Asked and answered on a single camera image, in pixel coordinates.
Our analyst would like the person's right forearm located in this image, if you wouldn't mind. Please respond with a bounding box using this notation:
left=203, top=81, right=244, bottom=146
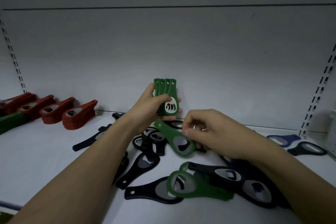
left=236, top=138, right=336, bottom=224

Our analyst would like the stack of red bottle openers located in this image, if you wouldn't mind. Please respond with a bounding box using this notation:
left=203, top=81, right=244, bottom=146
left=17, top=95, right=55, bottom=121
left=0, top=92, right=37, bottom=116
left=39, top=97, right=76, bottom=125
left=62, top=100, right=98, bottom=130

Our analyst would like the person's left forearm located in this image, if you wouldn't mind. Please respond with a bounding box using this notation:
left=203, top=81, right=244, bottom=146
left=8, top=113, right=143, bottom=224

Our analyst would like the blue bottle opener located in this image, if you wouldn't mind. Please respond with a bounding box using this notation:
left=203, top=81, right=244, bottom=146
left=266, top=134, right=302, bottom=148

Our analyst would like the pile of black bottle openers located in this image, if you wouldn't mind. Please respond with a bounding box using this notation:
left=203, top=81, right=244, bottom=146
left=72, top=112, right=292, bottom=209

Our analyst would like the dark navy bottle opener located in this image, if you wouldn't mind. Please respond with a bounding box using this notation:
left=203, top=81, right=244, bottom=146
left=287, top=141, right=328, bottom=157

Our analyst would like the stack of green bottle openers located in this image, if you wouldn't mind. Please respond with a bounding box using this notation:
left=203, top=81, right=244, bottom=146
left=0, top=112, right=28, bottom=136

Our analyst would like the slotted white shelf upright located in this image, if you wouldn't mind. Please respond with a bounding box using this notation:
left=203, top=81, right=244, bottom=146
left=299, top=43, right=336, bottom=138
left=0, top=18, right=27, bottom=93

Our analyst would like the person's right hand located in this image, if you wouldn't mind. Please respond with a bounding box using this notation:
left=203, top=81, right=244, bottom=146
left=181, top=109, right=260, bottom=161

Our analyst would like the green bottle opener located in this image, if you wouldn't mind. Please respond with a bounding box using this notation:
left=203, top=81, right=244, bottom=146
left=158, top=79, right=166, bottom=116
left=154, top=119, right=197, bottom=158
left=153, top=78, right=161, bottom=114
left=163, top=79, right=171, bottom=116
left=164, top=79, right=180, bottom=116
left=166, top=171, right=235, bottom=202
left=179, top=162, right=200, bottom=180

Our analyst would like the person's left hand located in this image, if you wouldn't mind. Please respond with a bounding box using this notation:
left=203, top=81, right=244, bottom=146
left=125, top=82, right=183, bottom=137

